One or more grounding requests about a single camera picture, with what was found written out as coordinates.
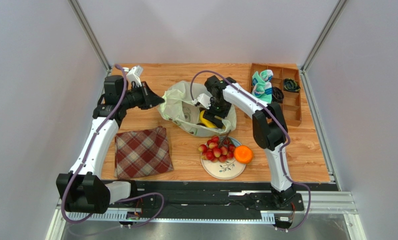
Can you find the aluminium frame rail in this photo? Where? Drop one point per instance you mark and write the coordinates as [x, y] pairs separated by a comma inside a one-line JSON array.
[[330, 216]]

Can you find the wrist white camera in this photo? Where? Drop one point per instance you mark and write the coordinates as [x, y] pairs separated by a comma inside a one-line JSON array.
[[203, 100], [133, 75]]

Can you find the white plastic bag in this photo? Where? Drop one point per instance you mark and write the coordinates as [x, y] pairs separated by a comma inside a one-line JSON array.
[[178, 108]]

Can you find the blue and cream plate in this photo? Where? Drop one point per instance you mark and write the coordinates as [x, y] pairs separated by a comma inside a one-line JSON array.
[[224, 171]]

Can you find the yellow fake banana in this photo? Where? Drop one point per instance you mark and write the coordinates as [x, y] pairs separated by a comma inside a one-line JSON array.
[[207, 121]]

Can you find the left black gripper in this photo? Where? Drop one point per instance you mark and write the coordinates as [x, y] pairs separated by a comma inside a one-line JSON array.
[[150, 99]]

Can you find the orange fake fruit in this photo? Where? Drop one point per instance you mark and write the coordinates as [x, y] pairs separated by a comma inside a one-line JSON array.
[[243, 154]]

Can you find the red plaid cloth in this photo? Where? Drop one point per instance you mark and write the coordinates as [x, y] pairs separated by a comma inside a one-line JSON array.
[[142, 153]]

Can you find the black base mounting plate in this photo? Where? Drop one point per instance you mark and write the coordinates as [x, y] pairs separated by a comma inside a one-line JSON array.
[[213, 201]]

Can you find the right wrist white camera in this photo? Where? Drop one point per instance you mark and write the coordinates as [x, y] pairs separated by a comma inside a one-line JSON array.
[[203, 100]]

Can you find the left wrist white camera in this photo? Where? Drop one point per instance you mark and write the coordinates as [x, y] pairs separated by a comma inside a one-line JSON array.
[[133, 75]]

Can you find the red fake strawberry bunch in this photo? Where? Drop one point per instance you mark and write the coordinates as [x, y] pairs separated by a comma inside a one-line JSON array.
[[218, 149]]

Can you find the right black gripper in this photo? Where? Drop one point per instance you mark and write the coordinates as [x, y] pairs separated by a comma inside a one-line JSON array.
[[220, 112]]

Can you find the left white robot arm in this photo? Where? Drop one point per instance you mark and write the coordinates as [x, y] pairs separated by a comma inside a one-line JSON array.
[[81, 190]]

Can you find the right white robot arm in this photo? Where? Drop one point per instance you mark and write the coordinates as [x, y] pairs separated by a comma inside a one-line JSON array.
[[268, 127]]

